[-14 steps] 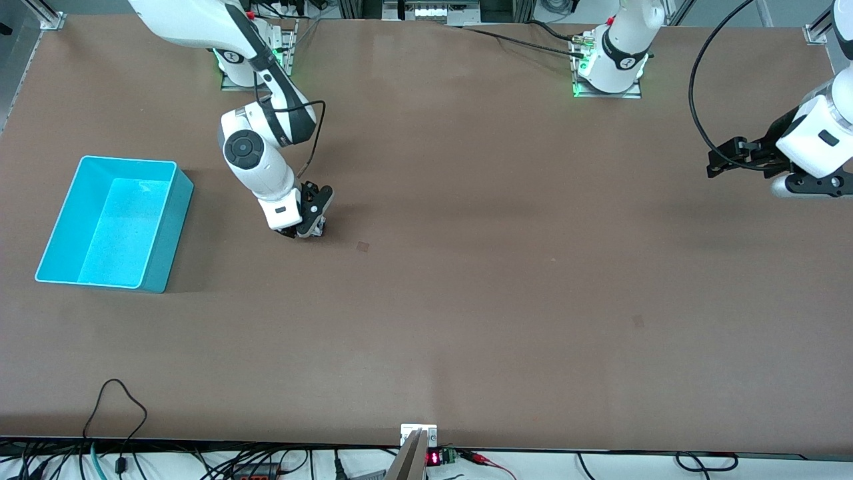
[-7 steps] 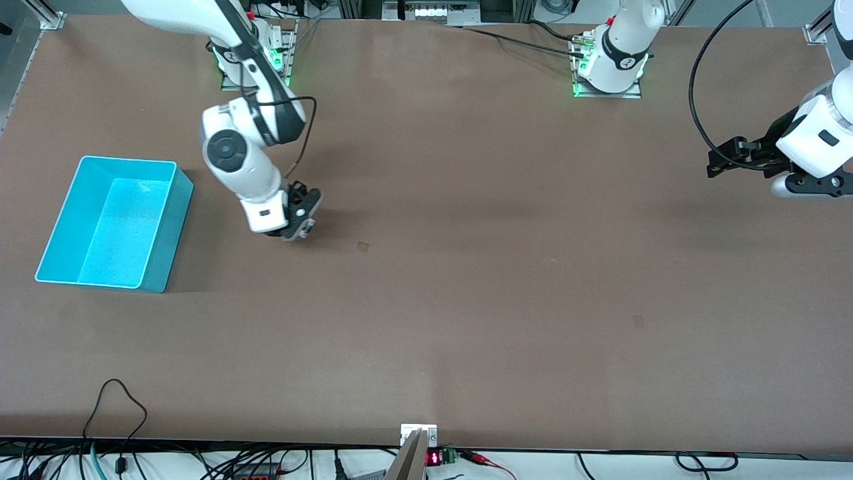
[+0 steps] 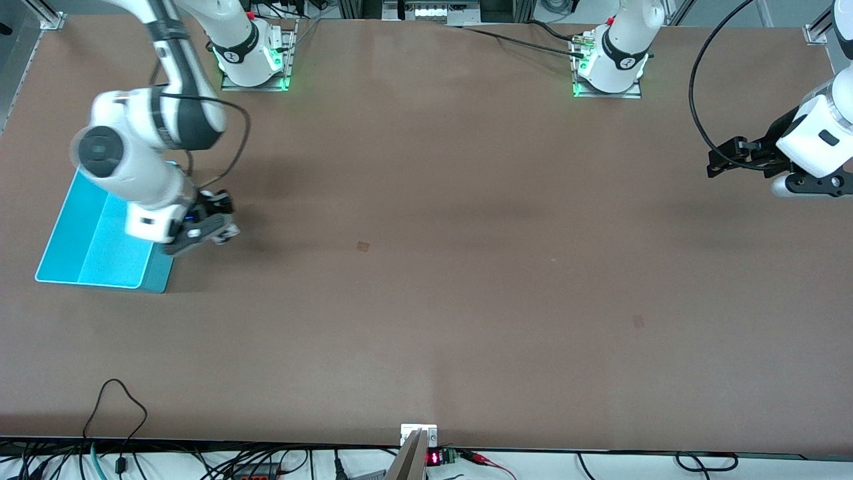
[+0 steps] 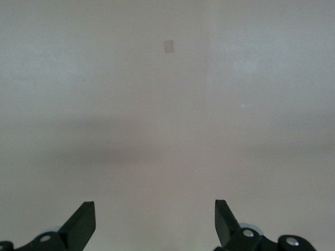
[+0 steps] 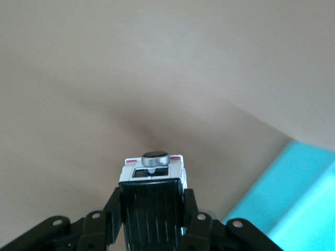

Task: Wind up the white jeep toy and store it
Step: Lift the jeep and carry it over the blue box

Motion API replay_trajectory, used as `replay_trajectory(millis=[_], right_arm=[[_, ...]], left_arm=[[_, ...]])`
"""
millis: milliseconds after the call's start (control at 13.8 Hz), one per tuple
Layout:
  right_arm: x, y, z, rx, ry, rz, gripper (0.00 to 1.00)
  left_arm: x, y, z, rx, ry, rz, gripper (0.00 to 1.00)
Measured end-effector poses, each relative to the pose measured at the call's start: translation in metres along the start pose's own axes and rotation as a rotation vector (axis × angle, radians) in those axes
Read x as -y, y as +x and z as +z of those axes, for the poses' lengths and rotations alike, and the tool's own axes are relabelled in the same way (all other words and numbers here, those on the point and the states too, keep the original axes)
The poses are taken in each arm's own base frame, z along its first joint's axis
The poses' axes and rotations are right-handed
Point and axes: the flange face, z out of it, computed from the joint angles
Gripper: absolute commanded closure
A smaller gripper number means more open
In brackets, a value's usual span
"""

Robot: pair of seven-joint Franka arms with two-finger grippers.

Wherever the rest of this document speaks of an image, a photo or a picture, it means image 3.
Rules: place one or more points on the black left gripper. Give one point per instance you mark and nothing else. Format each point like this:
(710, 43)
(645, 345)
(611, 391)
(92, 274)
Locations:
(780, 135)

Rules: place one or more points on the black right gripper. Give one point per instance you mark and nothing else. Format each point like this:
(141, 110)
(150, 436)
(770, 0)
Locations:
(208, 211)

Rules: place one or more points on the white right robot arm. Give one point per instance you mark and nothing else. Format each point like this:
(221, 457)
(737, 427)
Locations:
(133, 166)

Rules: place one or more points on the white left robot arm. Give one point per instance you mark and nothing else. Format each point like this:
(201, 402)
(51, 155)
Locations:
(820, 133)

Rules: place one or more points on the teal plastic bin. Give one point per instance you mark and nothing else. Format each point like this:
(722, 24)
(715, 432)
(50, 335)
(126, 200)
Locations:
(86, 253)

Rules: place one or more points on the black power strip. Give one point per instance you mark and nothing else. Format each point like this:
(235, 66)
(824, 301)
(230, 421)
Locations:
(256, 474)

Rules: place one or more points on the lit control box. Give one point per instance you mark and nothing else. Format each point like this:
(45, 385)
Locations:
(433, 12)

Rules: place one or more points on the red LED display module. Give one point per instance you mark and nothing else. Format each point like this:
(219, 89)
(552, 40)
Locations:
(433, 458)

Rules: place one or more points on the black right camera mount plate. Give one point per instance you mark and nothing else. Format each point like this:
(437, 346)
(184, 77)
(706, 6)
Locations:
(186, 243)

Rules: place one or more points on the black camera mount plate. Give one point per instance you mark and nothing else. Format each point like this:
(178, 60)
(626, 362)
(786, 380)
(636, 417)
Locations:
(823, 183)
(186, 243)

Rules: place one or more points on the black left camera mount plate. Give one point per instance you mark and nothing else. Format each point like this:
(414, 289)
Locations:
(823, 183)

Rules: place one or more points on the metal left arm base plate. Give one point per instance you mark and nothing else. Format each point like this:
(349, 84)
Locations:
(600, 94)

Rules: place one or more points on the metal table corner bracket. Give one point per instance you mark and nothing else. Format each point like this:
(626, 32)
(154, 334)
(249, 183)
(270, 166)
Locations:
(52, 20)
(816, 32)

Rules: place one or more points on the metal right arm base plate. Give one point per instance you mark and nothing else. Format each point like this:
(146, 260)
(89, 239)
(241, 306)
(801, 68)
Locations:
(291, 53)

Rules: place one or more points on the aluminium table edge rail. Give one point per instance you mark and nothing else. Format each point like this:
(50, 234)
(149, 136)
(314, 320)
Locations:
(20, 73)

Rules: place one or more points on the white metal bracket plate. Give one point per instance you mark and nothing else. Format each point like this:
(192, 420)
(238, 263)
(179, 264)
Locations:
(410, 430)

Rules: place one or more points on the grey metal mount bar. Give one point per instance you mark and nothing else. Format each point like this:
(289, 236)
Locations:
(410, 463)

